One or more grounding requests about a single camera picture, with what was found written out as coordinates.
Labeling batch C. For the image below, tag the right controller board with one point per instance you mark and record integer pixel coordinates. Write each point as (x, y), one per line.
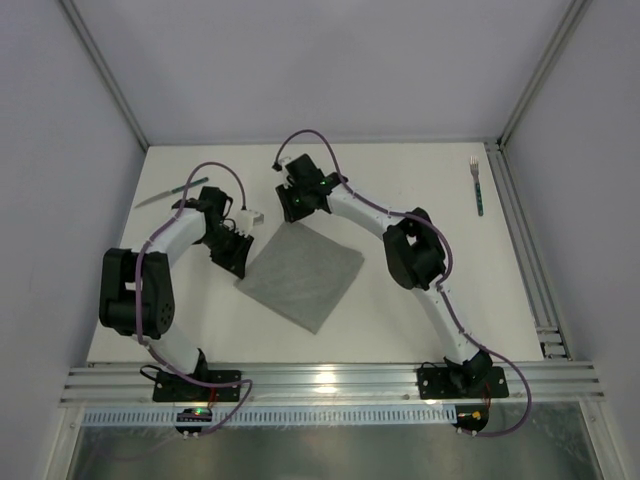
(471, 418)

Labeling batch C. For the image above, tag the controller board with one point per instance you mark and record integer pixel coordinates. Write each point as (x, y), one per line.
(194, 422)
(471, 418)

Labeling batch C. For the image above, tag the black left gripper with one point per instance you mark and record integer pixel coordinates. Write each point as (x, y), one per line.
(231, 249)

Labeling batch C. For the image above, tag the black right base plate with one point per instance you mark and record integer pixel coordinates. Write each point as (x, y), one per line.
(443, 382)

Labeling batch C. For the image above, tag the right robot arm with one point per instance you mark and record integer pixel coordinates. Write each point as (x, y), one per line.
(415, 258)

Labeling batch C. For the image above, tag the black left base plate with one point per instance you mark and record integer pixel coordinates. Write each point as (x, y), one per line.
(170, 388)

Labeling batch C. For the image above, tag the grey cloth napkin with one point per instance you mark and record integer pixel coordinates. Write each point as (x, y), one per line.
(301, 275)

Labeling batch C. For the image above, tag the fork with green handle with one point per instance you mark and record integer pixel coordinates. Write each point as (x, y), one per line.
(474, 169)

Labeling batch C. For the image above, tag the aluminium rail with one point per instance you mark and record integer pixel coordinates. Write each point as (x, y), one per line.
(545, 312)
(110, 384)

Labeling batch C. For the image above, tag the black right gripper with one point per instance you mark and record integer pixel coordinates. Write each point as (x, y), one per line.
(288, 198)

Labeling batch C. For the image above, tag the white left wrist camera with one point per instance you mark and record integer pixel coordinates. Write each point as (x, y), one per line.
(246, 220)

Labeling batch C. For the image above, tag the aluminium front rail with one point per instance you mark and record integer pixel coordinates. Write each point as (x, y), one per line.
(110, 384)

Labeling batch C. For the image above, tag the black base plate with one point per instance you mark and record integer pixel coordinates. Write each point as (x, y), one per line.
(170, 388)
(443, 382)

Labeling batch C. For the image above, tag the knife with green handle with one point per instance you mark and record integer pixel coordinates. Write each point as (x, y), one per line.
(174, 191)

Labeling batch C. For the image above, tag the aluminium right side rail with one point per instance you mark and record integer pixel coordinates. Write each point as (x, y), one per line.
(545, 312)

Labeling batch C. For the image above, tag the left corner frame post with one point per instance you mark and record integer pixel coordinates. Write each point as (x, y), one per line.
(80, 29)

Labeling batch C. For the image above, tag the left controller board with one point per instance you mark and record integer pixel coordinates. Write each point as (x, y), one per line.
(194, 422)

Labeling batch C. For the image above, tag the right corner frame post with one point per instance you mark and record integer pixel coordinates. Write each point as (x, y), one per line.
(551, 54)

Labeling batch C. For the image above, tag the slotted grey cable duct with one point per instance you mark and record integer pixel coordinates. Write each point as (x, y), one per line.
(278, 416)

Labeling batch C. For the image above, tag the corner frame post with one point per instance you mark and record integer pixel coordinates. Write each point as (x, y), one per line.
(551, 54)
(80, 29)

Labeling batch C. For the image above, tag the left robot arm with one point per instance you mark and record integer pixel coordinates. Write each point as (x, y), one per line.
(137, 295)

